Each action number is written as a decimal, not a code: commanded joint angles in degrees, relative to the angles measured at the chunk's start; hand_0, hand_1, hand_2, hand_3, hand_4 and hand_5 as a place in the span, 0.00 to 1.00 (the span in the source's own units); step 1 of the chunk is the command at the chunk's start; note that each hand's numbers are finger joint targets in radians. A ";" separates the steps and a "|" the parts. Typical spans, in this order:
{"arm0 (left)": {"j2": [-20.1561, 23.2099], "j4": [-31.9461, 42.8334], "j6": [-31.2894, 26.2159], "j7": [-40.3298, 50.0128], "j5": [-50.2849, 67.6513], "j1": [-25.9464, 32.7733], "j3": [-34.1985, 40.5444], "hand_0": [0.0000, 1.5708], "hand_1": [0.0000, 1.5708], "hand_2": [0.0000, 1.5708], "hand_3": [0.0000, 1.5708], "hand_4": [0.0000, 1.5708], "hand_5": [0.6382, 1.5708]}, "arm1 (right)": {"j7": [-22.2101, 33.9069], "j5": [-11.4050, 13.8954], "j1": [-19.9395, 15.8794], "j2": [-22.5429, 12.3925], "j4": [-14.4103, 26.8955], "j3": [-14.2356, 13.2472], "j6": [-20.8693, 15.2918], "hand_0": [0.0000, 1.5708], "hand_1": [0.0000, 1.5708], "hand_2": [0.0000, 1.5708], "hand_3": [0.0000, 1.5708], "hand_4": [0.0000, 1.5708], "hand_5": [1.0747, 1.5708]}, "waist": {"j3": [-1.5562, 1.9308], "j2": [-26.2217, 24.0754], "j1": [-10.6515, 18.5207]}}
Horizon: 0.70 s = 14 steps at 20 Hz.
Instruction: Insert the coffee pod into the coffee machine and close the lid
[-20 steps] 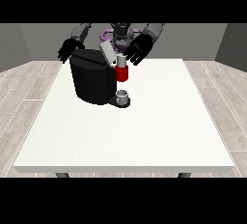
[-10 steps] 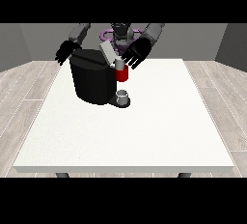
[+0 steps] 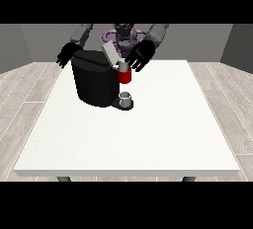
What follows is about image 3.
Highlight grey robot trunk purple rings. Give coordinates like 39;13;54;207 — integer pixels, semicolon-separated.
102;24;148;57

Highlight red pod holder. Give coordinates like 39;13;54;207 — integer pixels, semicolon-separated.
118;67;132;85

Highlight black coffee machine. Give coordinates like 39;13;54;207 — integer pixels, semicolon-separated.
70;48;134;111

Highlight small grey coffee pod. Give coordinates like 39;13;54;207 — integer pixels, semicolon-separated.
118;60;128;73

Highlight small grey cup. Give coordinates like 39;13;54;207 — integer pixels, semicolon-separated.
119;91;132;109

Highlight pale grey machine lid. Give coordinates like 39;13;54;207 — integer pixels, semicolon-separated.
101;40;121;67

